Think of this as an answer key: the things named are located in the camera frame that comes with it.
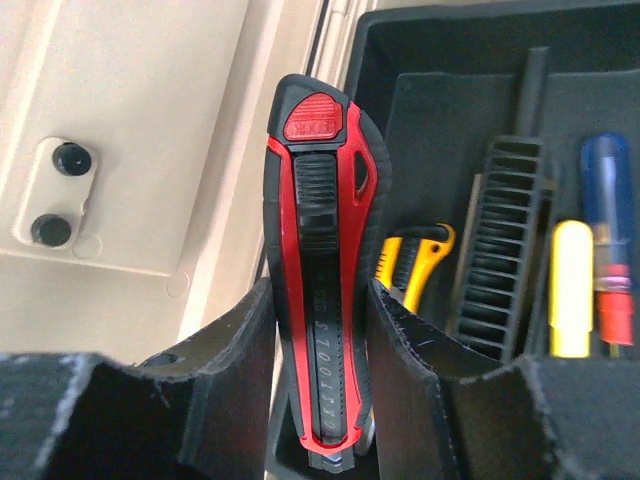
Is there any blue red screwdriver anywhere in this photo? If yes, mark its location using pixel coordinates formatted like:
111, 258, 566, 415
580, 133, 635, 358

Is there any red black utility knife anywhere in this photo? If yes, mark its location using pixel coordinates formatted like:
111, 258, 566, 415
263, 74, 392, 474

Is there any yellow handle screwdriver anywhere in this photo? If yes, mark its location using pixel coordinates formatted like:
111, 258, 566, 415
549, 220, 593, 358

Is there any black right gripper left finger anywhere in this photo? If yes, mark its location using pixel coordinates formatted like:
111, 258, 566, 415
1, 279, 275, 479

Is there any yellow utility knife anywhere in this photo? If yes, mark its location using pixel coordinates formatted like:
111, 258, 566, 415
375, 223, 456, 314

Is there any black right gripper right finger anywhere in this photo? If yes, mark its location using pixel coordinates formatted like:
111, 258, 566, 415
367, 281, 639, 479

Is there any tan plastic toolbox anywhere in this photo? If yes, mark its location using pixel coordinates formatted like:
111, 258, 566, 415
1, 1, 375, 363

